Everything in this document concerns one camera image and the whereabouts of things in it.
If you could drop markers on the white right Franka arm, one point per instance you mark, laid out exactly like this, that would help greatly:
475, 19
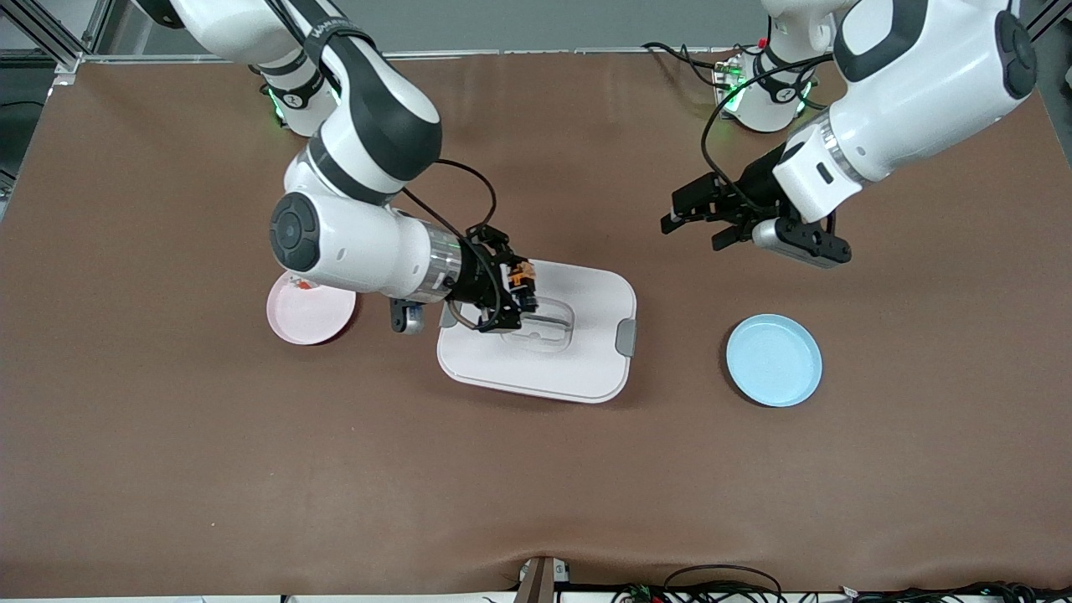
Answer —
360, 243

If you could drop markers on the aluminium frame profile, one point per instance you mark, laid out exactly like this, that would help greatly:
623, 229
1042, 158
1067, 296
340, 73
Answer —
46, 38

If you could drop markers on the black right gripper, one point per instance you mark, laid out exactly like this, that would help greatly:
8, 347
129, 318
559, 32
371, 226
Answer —
474, 279

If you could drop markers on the white lidded box grey latches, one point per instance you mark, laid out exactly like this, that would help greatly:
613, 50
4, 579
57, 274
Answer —
586, 360

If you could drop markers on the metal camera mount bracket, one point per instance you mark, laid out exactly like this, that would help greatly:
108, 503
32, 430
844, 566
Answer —
540, 582

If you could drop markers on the pink round plate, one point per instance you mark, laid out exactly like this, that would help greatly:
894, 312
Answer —
310, 322

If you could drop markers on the light blue round plate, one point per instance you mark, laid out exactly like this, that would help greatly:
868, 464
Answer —
775, 362

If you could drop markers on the black orange push-button switch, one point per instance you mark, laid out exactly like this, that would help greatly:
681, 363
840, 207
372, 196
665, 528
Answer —
524, 273

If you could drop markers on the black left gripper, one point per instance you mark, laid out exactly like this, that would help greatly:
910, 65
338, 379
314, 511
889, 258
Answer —
756, 186

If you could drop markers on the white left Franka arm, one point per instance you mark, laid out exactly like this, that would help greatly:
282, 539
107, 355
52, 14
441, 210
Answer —
921, 75

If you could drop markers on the small white red toy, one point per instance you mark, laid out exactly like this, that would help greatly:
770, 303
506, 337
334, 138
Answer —
301, 284

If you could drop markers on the brown table cover mat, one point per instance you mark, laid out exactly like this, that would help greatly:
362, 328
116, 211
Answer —
536, 486

